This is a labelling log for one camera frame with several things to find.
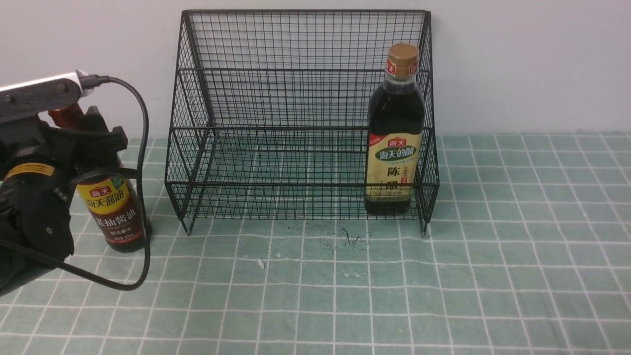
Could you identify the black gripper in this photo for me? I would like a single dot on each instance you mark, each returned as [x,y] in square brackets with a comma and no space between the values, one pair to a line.
[40,169]

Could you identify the soy sauce bottle red label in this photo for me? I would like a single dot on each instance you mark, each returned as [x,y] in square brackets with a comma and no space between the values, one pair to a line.
[112,201]

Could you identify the dark vinegar bottle yellow label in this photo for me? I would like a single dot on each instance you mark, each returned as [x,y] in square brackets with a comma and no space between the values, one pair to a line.
[396,114]

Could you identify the green checked tablecloth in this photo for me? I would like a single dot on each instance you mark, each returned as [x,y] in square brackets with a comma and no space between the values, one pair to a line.
[527,253]

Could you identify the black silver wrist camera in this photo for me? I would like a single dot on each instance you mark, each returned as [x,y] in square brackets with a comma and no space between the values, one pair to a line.
[32,97]

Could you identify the black wire mesh rack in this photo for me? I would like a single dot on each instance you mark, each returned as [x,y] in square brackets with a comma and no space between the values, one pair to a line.
[270,112]

